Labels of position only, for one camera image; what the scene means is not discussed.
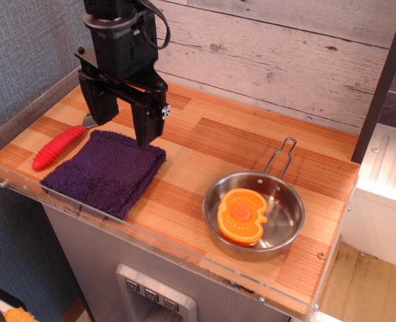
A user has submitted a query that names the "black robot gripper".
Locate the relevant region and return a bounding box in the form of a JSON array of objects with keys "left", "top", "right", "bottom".
[{"left": 75, "top": 25, "right": 170, "bottom": 147}]

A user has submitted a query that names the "dark purple cloth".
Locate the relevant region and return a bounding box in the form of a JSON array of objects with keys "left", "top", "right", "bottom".
[{"left": 40, "top": 130, "right": 166, "bottom": 219}]

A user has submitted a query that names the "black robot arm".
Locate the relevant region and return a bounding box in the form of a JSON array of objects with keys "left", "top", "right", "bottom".
[{"left": 75, "top": 1, "right": 170, "bottom": 147}]

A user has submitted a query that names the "clear acrylic table guard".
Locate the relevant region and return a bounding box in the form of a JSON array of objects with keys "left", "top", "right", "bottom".
[{"left": 0, "top": 150, "right": 359, "bottom": 320}]

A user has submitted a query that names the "orange toy pumpkin slice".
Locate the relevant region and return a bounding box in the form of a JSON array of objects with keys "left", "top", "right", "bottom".
[{"left": 217, "top": 188, "right": 268, "bottom": 248}]

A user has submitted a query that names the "grey toy fridge cabinet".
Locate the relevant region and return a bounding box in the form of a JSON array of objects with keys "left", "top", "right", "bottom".
[{"left": 44, "top": 206, "right": 290, "bottom": 321}]

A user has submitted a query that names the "small steel frying pan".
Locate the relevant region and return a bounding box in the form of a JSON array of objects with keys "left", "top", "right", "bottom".
[{"left": 201, "top": 136, "right": 305, "bottom": 263}]

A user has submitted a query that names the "silver dispenser panel with buttons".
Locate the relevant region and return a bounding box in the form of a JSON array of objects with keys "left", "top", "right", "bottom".
[{"left": 116, "top": 263, "right": 198, "bottom": 321}]

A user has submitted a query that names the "orange object bottom left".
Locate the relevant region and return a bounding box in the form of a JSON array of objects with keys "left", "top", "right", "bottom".
[{"left": 5, "top": 307, "right": 36, "bottom": 322}]

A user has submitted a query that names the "white toy sink unit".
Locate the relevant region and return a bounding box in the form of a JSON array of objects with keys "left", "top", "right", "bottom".
[{"left": 340, "top": 50, "right": 396, "bottom": 272}]

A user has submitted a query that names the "red handled metal spoon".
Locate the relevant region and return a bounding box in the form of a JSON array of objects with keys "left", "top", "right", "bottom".
[{"left": 32, "top": 113, "right": 98, "bottom": 171}]

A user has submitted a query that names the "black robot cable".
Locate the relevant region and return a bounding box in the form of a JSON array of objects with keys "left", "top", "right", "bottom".
[{"left": 136, "top": 0, "right": 171, "bottom": 51}]

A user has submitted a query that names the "dark right shelf post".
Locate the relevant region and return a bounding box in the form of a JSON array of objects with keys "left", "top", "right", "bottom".
[{"left": 351, "top": 32, "right": 396, "bottom": 164}]

